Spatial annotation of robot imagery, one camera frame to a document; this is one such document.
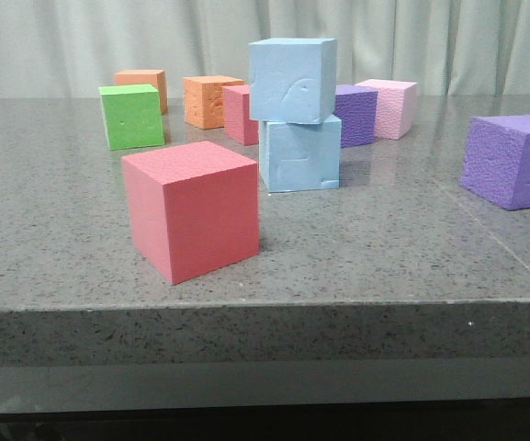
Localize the light pink foam cube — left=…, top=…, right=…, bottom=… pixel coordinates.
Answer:
left=357, top=79, right=417, bottom=140

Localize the pink-red foam cube middle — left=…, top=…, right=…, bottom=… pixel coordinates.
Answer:
left=222, top=85, right=259, bottom=145

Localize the orange foam cube dented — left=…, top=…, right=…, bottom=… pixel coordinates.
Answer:
left=183, top=75, right=245, bottom=130

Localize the light blue foam cube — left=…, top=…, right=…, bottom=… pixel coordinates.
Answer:
left=259, top=115, right=342, bottom=192
left=249, top=38, right=337, bottom=124

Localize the large purple foam cube right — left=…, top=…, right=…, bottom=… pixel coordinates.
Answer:
left=459, top=115, right=530, bottom=210

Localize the green foam cube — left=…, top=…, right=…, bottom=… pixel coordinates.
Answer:
left=98, top=84, right=164, bottom=151

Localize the white curtain backdrop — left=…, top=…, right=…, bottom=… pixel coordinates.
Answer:
left=0, top=1, right=530, bottom=98

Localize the large red foam cube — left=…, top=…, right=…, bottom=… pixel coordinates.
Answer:
left=121, top=141, right=259, bottom=284

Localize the purple foam cube middle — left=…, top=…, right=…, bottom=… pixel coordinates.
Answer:
left=333, top=85, right=378, bottom=148

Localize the orange foam cube back left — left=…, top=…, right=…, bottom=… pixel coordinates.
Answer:
left=114, top=69, right=168, bottom=114

